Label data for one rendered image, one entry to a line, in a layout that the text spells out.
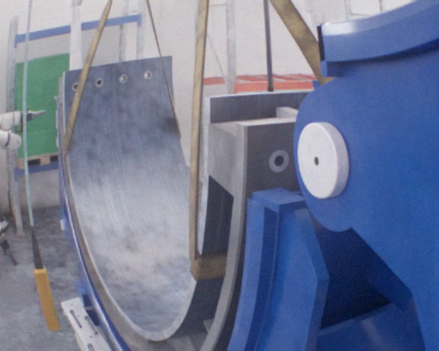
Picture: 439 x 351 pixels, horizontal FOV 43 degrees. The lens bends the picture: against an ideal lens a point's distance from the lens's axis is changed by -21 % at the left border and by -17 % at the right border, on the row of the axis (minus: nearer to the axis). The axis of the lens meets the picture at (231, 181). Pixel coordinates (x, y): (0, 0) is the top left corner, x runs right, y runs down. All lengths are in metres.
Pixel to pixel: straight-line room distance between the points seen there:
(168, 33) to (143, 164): 6.04
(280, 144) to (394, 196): 0.47
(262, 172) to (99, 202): 1.98
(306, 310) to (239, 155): 0.36
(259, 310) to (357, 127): 0.56
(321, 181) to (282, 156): 0.29
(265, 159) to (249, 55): 8.56
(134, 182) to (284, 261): 2.12
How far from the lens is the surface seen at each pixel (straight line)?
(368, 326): 1.62
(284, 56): 10.25
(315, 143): 1.16
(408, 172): 0.99
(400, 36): 0.91
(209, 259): 1.70
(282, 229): 1.37
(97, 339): 3.38
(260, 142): 1.40
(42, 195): 9.17
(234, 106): 1.55
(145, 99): 3.58
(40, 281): 2.68
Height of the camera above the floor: 2.47
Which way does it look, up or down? 14 degrees down
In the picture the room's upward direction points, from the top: 1 degrees counter-clockwise
